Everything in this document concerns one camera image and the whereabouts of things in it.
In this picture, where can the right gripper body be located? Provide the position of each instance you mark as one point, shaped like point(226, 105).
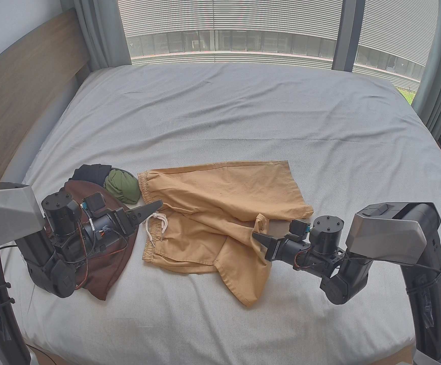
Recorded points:
point(285, 251)

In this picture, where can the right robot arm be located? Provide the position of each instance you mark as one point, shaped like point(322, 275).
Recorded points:
point(327, 234)

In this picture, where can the tan shorts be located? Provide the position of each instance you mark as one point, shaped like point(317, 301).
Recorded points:
point(213, 196)

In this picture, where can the black garment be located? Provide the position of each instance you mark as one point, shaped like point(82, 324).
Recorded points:
point(89, 173)

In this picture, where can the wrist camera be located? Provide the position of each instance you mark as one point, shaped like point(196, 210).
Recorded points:
point(298, 227)
point(95, 203)

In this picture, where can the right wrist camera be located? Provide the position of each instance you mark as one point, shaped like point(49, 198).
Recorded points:
point(298, 227)

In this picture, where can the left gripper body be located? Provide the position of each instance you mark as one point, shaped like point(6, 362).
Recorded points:
point(118, 224)

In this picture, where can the window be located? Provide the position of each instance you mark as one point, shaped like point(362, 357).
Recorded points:
point(243, 13)

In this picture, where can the green garment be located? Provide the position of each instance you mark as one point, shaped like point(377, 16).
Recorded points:
point(121, 186)

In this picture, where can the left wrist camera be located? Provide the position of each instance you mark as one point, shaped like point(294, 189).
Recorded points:
point(95, 203)

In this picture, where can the bed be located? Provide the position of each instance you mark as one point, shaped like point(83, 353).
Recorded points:
point(243, 108)

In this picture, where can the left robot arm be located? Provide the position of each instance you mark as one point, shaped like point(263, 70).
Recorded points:
point(61, 211)

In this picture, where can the brown garment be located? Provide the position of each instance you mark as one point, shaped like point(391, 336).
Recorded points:
point(106, 272)

